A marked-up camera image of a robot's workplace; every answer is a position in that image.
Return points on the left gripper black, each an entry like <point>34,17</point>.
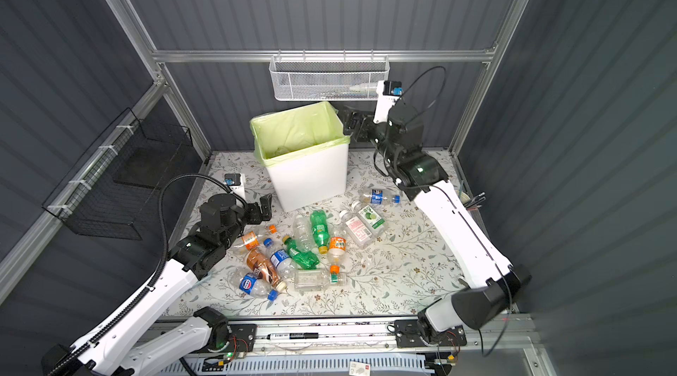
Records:
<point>256,217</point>

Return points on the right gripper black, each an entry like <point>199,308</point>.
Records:
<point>351,126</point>

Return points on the green Sprite bottle label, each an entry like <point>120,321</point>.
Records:
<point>320,231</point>

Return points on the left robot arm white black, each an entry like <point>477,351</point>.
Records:
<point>113,348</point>

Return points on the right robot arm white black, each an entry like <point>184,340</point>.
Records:
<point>492,282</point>

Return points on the white waste bin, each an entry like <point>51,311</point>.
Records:
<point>305,181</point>

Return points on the Pepsi bottle near bin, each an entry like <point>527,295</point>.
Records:
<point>380,197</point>

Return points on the green bin liner bag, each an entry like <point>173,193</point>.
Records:
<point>296,133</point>

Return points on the tube in white basket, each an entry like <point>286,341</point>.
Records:
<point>364,87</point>

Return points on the clear crumpled tall bottle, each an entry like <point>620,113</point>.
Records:
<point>303,233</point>

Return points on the brown tea bottle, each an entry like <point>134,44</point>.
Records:
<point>263,268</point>

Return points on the blue label water bottle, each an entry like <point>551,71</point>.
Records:
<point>282,262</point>

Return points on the crushed green bottle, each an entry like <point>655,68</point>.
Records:
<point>306,260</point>

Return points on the Pepsi bottle front left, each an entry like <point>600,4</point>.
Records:
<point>254,286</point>

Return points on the pink label square bottle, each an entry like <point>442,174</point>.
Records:
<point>356,228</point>

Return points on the white pen cup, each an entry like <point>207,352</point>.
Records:
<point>471,202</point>

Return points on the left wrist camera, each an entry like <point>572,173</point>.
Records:
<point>236,182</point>

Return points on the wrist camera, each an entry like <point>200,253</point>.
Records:
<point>388,93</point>
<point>236,182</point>

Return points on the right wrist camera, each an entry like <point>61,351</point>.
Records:
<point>388,93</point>

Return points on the white wire mesh basket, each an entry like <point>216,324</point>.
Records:
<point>308,80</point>

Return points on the black marker on rail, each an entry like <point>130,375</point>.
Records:
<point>292,336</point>

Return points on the black wire basket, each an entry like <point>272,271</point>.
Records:
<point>114,193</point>

